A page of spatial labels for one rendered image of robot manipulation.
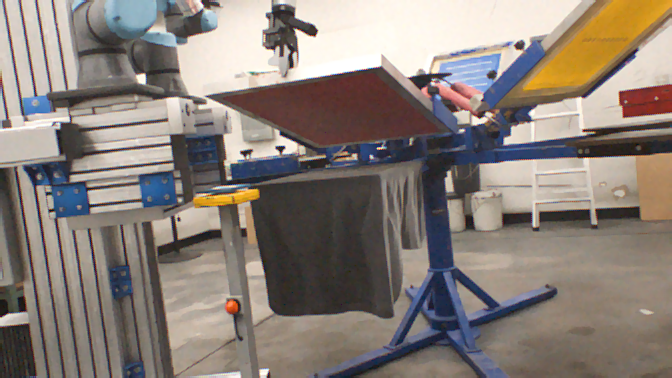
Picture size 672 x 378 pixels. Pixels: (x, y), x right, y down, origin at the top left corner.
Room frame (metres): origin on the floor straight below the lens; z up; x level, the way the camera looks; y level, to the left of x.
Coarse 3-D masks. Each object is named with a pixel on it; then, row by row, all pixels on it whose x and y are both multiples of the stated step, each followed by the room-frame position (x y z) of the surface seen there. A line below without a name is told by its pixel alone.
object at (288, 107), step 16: (240, 96) 1.93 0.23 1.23; (256, 96) 1.93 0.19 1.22; (272, 96) 1.93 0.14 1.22; (288, 96) 1.93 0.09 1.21; (304, 96) 1.93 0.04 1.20; (256, 112) 2.10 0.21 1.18; (272, 112) 2.10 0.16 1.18; (288, 112) 2.10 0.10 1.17; (304, 112) 2.10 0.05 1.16; (320, 112) 2.10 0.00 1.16; (288, 128) 2.30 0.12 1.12; (304, 128) 2.30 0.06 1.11; (320, 128) 2.30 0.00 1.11; (336, 128) 2.30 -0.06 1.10; (352, 128) 2.30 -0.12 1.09; (320, 144) 2.54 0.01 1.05
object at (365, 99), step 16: (336, 80) 1.79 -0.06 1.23; (352, 80) 1.79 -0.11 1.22; (368, 80) 1.79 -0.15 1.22; (320, 96) 1.93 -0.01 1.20; (336, 96) 1.93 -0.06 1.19; (352, 96) 1.93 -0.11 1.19; (368, 96) 1.93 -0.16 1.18; (384, 96) 1.93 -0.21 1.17; (400, 96) 1.93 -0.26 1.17; (336, 112) 2.10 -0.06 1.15; (352, 112) 2.10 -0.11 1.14; (368, 112) 2.10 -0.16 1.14; (384, 112) 2.10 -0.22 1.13; (400, 112) 2.10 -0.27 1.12; (416, 112) 2.10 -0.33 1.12; (368, 128) 2.30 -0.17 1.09; (384, 128) 2.30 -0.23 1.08; (400, 128) 2.30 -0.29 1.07; (416, 128) 2.30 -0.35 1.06; (432, 128) 2.30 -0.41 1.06
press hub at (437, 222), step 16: (416, 80) 3.06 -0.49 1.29; (432, 144) 3.00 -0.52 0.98; (432, 160) 2.90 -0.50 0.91; (448, 160) 2.91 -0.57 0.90; (432, 176) 3.02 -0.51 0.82; (432, 192) 3.03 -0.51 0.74; (432, 208) 3.04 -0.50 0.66; (432, 224) 3.04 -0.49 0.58; (448, 224) 3.05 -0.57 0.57; (432, 240) 3.05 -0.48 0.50; (448, 240) 3.04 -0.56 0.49; (432, 256) 3.05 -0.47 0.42; (448, 256) 3.04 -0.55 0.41; (448, 304) 3.03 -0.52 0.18; (432, 320) 3.06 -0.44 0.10; (448, 320) 3.00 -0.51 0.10
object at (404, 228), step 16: (384, 176) 1.81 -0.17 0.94; (400, 176) 1.95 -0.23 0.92; (416, 176) 2.10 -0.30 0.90; (384, 192) 1.80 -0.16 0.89; (400, 192) 1.94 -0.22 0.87; (416, 192) 2.14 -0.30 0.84; (384, 208) 1.79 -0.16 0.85; (400, 208) 1.96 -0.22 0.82; (416, 208) 2.12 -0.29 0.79; (384, 224) 1.79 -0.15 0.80; (400, 224) 1.98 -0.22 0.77; (416, 224) 2.08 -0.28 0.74; (400, 240) 1.92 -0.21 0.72; (416, 240) 2.05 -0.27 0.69; (400, 256) 1.90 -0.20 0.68; (400, 272) 1.89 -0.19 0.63; (400, 288) 1.88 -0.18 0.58
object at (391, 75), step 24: (288, 72) 1.81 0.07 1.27; (312, 72) 1.77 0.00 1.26; (336, 72) 1.74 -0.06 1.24; (360, 72) 1.73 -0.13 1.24; (384, 72) 1.73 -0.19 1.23; (216, 96) 1.93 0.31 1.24; (408, 96) 1.93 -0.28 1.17; (264, 120) 2.19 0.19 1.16; (432, 120) 2.20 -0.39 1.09; (312, 144) 2.54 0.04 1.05; (336, 144) 2.54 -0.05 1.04
